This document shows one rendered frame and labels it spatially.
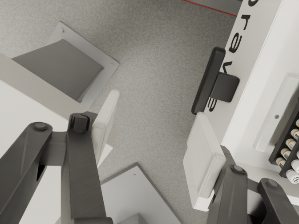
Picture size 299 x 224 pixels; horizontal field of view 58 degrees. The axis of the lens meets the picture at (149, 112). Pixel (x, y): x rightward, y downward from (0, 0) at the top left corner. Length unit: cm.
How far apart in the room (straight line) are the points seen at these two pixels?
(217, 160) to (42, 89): 33
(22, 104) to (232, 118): 27
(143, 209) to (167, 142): 40
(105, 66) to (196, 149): 103
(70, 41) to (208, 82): 98
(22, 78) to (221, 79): 28
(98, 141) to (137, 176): 124
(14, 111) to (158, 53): 86
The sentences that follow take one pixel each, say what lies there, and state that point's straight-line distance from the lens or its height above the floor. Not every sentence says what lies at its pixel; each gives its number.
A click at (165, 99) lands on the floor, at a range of 124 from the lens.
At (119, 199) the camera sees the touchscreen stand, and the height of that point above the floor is 4.
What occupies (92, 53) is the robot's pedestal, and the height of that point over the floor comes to 2.
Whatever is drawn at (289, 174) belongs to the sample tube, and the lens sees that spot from 37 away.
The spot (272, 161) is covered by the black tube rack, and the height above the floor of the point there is 87.
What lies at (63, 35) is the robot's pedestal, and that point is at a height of 2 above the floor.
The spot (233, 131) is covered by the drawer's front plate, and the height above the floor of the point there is 93.
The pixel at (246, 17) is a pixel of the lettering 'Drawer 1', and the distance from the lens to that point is 34.
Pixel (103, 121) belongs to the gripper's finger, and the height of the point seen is 104.
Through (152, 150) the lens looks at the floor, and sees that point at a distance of 135.
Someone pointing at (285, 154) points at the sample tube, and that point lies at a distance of 38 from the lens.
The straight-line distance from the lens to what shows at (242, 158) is 42.
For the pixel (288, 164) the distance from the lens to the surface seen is 37.
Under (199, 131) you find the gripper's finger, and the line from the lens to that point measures 20.
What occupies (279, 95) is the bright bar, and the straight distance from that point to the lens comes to 39.
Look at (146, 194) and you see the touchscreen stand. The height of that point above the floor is 3.
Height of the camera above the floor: 118
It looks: 69 degrees down
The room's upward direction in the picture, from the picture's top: 179 degrees counter-clockwise
